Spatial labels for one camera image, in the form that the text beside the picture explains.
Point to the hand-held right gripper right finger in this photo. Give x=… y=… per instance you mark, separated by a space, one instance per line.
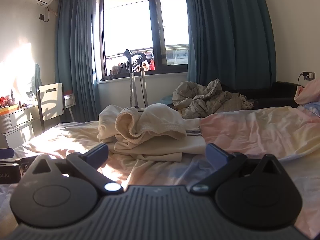
x=216 y=153

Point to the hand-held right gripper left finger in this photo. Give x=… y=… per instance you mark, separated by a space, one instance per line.
x=96 y=153

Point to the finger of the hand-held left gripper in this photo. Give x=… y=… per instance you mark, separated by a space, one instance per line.
x=5 y=153

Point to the cream knitted garment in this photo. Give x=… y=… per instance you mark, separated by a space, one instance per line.
x=150 y=122

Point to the white dressing table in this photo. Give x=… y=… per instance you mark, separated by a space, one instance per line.
x=17 y=117

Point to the bed with pastel sheet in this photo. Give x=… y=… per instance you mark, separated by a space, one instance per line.
x=250 y=130

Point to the red flowers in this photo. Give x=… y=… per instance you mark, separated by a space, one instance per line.
x=6 y=100

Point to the grey crumpled quilt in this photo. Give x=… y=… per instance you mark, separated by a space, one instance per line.
x=207 y=100

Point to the white folded garment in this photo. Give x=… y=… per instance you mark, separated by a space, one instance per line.
x=160 y=147

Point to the small white box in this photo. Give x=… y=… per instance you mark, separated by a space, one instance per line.
x=69 y=99

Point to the white backed chair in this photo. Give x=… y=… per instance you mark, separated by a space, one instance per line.
x=51 y=100

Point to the garment steamer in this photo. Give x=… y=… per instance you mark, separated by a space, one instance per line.
x=132 y=80

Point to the green hanging cloth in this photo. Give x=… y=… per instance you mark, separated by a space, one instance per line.
x=37 y=76

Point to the black sofa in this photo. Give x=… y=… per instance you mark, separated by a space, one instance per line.
x=277 y=93

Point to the clutter outside window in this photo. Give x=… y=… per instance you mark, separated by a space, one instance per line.
x=117 y=69

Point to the blue curtain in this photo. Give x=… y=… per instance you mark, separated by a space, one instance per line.
x=75 y=55
x=230 y=35

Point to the blue patterned pillow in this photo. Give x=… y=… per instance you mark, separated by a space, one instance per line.
x=311 y=108

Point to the pink pillow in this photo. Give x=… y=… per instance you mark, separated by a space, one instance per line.
x=307 y=92

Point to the dark framed window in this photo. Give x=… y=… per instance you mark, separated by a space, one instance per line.
x=150 y=17

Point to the wall outlet with charger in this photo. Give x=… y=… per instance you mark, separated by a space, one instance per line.
x=309 y=75

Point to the black wall socket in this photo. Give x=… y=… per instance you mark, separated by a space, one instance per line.
x=42 y=17

